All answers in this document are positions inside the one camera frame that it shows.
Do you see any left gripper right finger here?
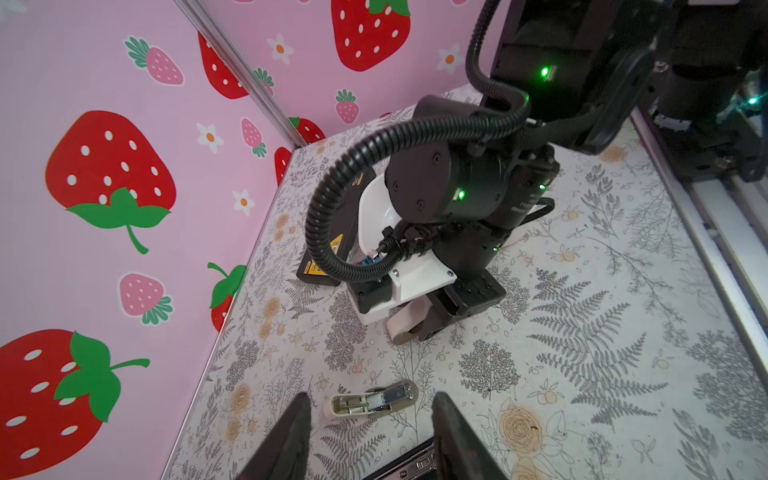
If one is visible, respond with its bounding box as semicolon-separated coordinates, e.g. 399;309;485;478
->
432;392;507;480

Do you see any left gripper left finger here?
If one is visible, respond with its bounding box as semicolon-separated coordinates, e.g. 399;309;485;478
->
236;392;311;480

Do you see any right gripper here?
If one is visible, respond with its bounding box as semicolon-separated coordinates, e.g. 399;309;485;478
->
381;221;507;335

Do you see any black stapler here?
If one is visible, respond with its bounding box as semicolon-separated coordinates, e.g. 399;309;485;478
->
364;438;438;480

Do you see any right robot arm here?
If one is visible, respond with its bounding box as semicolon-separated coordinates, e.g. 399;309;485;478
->
305;1;767;345

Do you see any white plastic tray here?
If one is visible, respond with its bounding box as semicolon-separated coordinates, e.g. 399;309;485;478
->
357;175;401;254

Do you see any black staple box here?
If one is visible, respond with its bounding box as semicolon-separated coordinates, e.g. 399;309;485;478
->
296;168;376;287

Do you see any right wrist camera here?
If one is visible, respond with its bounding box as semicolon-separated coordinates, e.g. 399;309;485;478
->
346;273;394;324

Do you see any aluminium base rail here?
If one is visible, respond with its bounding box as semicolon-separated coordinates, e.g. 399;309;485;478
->
631;108;767;384

